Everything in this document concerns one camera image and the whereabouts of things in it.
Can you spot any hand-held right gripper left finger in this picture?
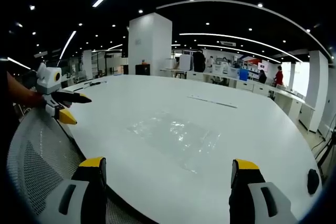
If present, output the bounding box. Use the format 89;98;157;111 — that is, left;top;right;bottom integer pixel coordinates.
44;156;108;224

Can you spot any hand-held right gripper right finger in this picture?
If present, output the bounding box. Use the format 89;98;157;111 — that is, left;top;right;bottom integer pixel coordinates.
228;158;299;224

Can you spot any clear plastic food packaging bag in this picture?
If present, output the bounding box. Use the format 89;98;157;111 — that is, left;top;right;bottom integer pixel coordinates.
127;112;222;174

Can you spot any black pen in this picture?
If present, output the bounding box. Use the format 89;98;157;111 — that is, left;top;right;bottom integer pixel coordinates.
83;80;108;87

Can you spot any black round object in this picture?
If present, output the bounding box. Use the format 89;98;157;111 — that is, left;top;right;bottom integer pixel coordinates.
307;168;320;196

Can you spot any black cabinet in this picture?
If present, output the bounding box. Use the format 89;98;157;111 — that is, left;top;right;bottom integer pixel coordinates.
135;63;151;76

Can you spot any black tripod stand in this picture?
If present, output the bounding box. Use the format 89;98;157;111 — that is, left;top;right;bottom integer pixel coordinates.
314;113;336;180

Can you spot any white square pillar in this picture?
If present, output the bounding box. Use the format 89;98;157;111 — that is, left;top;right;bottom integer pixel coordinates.
128;12;173;77

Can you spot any long white strip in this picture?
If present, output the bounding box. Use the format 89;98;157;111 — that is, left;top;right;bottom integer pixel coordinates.
187;94;238;109

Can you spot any white workbench row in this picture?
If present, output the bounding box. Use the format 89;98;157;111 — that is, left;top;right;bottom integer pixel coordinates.
160;68;316;133

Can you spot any white box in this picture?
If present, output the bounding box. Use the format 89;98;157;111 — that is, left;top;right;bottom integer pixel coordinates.
179;54;194;71

